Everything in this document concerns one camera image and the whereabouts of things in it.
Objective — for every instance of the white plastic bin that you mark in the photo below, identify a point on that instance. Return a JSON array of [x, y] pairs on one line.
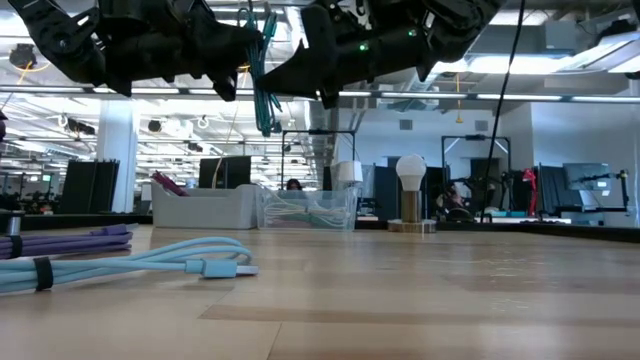
[[205, 207]]

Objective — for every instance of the white bulb lamp brass base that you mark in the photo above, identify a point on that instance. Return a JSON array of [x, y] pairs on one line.
[[411, 172]]

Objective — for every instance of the white lampshade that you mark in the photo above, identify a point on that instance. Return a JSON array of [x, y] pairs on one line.
[[348, 172]]

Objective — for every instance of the clear plastic bin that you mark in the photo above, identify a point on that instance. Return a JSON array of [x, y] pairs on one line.
[[310, 197]]

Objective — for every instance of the person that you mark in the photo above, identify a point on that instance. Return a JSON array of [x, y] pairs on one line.
[[452, 197], [294, 184]]

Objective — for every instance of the grey monitor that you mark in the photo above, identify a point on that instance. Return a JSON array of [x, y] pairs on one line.
[[585, 175]]

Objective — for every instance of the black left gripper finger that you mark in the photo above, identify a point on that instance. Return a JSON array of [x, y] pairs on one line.
[[220, 40], [225, 82]]

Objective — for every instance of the black table frame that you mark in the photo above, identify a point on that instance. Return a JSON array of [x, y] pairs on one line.
[[75, 220]]

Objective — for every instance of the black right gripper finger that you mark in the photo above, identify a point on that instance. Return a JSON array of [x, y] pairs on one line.
[[330, 99], [305, 75]]

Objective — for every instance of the long ceiling light bar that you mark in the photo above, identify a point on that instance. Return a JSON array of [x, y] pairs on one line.
[[500, 96]]

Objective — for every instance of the grey wall vent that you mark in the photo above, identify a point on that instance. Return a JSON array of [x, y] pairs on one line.
[[406, 125], [481, 125]]

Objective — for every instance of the black chair back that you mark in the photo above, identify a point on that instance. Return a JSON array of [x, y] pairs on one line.
[[457, 216]]

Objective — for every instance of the black monitor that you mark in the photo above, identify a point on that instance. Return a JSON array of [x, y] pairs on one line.
[[225, 172]]

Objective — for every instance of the red hanging object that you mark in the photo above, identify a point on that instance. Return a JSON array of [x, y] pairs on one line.
[[529, 180]]

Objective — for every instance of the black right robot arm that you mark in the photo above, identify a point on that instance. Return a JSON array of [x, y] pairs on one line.
[[465, 25]]

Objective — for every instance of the black cabinet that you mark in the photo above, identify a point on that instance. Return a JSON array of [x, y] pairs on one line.
[[90, 187]]

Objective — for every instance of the silver metal post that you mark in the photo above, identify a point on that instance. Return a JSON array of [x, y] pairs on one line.
[[13, 226]]

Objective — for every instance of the green exit sign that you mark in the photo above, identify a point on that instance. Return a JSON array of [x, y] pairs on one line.
[[46, 177]]

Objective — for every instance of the black frame stand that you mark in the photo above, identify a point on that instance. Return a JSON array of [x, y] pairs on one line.
[[475, 137]]

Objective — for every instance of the white building column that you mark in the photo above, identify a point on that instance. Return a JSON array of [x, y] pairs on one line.
[[117, 150]]

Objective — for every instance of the black round ceiling speaker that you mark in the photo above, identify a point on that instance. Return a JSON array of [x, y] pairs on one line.
[[155, 126]]

